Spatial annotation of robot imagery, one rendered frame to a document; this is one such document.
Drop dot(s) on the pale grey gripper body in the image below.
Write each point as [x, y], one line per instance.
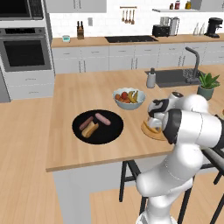
[154, 123]

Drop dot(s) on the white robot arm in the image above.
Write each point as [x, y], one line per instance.
[186, 128]

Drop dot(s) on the round wooden plate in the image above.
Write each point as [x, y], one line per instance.
[151, 134]

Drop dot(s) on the pale blue fruit bowl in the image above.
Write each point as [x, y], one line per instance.
[129, 105]

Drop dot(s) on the black round bowl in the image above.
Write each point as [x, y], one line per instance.
[110, 131]

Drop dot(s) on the pink sausage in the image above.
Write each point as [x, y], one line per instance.
[103, 119]

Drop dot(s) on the yellow hot dog bun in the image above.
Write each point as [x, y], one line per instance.
[89, 130]

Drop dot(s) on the brown sausage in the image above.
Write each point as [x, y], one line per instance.
[86, 123]

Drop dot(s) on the yellow banana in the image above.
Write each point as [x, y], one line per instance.
[132, 96]

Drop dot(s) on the red apple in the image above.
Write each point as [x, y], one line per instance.
[124, 95]

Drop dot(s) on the grey soap dispenser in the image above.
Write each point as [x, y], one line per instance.
[150, 79]

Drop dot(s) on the orange fruit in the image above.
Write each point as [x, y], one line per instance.
[117, 96]

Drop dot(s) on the dark grey sink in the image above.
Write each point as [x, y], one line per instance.
[170, 77]

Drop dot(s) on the black bar stool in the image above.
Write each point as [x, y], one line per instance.
[126, 180]
[217, 163]

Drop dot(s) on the green potted plant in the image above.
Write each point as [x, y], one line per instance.
[207, 84]

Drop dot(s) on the grey base cupboard run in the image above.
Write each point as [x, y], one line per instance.
[122, 58]

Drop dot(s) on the dark grey tap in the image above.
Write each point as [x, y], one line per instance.
[197, 62]

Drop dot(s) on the black hob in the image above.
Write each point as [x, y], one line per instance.
[130, 38]

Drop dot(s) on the black toaster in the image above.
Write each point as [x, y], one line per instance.
[161, 30]

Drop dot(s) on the silver kettle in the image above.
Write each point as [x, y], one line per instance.
[174, 26]

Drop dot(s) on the clear glass bottle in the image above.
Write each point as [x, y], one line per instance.
[202, 29]
[197, 29]

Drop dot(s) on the black coffee machine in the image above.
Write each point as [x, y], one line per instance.
[214, 27]

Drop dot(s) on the wooden knife block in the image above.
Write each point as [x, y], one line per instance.
[80, 32]

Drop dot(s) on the dark jar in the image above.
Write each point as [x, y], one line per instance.
[171, 6]

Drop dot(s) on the red jar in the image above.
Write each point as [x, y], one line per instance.
[177, 5]

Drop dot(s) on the yellow jar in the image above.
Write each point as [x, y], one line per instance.
[188, 4]

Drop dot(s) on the grey drawers under oven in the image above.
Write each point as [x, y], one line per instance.
[29, 84]

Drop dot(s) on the steel built-in oven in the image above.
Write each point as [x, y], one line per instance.
[24, 52]

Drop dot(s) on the black microwave oven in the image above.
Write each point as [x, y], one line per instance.
[17, 8]

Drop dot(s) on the rail with hanging tools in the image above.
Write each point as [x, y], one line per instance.
[128, 16]

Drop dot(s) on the white wall shelf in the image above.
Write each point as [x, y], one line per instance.
[175, 10]

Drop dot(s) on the white wall socket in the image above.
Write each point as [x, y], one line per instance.
[90, 21]

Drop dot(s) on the grey wall cupboard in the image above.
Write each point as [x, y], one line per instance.
[211, 4]
[75, 5]

